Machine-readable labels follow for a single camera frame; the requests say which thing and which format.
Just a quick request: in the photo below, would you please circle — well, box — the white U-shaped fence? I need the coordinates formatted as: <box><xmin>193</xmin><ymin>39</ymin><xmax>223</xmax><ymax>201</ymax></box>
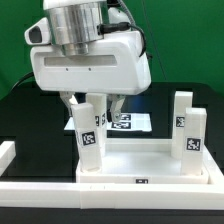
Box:
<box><xmin>0</xmin><ymin>149</ymin><xmax>224</xmax><ymax>210</ymax></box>

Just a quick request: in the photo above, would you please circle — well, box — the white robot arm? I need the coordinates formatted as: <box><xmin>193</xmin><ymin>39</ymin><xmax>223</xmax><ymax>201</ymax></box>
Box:
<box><xmin>25</xmin><ymin>0</ymin><xmax>151</xmax><ymax>122</ymax></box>

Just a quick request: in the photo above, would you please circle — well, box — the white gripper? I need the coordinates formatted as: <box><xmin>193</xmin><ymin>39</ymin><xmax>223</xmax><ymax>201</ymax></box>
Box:
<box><xmin>30</xmin><ymin>31</ymin><xmax>151</xmax><ymax>122</ymax></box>

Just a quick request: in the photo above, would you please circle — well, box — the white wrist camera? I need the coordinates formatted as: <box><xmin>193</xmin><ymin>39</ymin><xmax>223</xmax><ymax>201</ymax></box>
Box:
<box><xmin>24</xmin><ymin>17</ymin><xmax>51</xmax><ymax>45</ymax></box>

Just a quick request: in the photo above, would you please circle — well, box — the white desk top tray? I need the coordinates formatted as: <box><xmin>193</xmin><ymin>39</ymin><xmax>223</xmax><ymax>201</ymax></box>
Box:
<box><xmin>76</xmin><ymin>138</ymin><xmax>209</xmax><ymax>184</ymax></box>

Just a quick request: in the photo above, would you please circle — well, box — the black cable bundle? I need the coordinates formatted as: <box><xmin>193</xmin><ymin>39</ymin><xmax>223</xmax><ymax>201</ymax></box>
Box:
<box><xmin>12</xmin><ymin>71</ymin><xmax>36</xmax><ymax>90</ymax></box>

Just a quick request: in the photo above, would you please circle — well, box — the black marker plate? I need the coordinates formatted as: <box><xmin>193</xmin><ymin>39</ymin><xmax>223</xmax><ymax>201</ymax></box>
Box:
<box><xmin>63</xmin><ymin>112</ymin><xmax>153</xmax><ymax>133</ymax></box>

